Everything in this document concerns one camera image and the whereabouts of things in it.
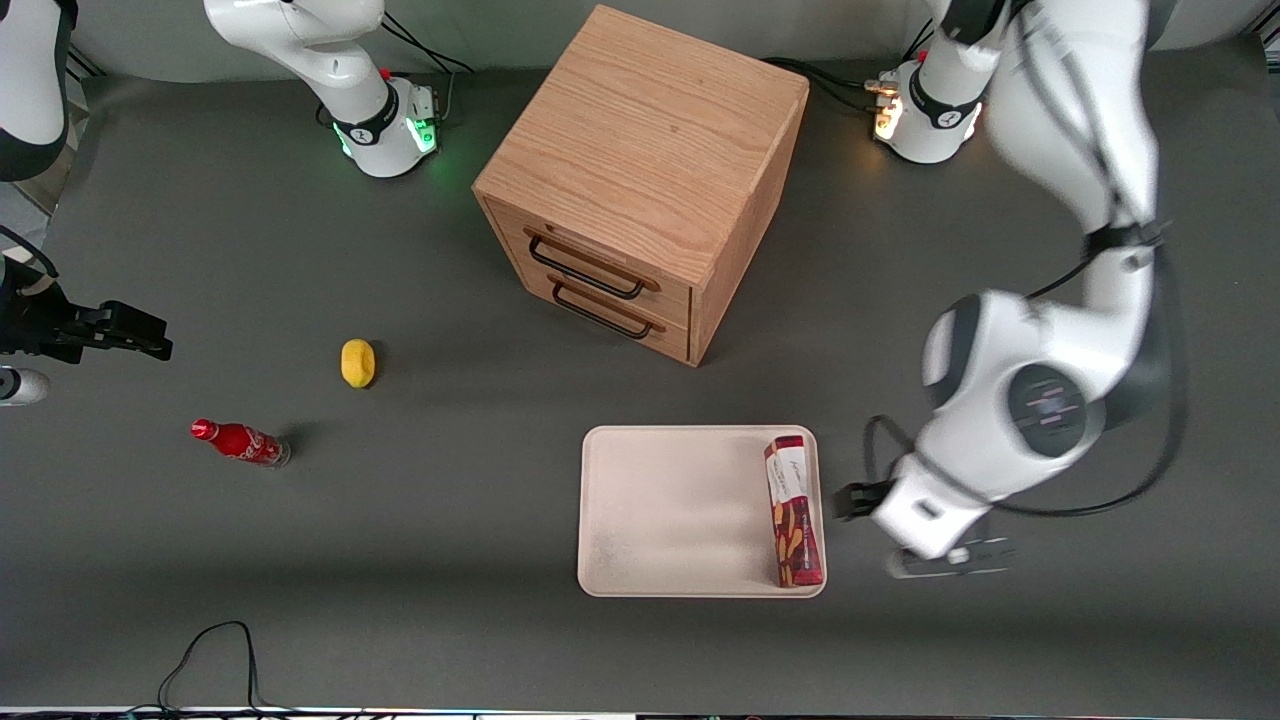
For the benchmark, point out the oak wooden drawer cabinet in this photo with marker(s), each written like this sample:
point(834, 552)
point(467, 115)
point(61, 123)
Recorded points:
point(650, 140)

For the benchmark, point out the yellow lemon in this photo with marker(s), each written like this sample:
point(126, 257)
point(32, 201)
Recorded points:
point(358, 363)

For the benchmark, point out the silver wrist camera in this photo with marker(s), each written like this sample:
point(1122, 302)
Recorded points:
point(22, 386)
point(950, 560)

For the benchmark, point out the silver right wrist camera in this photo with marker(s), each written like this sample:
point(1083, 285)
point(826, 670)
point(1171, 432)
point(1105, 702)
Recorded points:
point(22, 386)

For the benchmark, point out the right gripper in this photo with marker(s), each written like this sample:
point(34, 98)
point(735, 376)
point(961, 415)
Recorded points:
point(35, 322)

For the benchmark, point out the red cookie box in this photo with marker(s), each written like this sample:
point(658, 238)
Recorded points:
point(795, 520)

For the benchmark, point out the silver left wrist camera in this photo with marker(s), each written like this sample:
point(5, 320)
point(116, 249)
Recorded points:
point(950, 560)

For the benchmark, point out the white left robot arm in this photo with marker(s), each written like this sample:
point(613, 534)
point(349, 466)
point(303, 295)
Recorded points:
point(1040, 380)

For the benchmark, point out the beige rectangular tray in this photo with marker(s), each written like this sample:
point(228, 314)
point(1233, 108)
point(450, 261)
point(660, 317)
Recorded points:
point(680, 510)

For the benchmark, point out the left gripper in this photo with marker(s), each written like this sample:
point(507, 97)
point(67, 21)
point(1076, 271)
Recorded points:
point(856, 500)

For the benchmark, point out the red cola bottle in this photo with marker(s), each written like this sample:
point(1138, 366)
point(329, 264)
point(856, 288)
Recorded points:
point(238, 441)

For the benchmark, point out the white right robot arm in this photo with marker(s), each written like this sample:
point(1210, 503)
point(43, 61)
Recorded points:
point(372, 112)

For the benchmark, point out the wooden drawer front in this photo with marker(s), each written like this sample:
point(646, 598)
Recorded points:
point(620, 322)
point(600, 262)

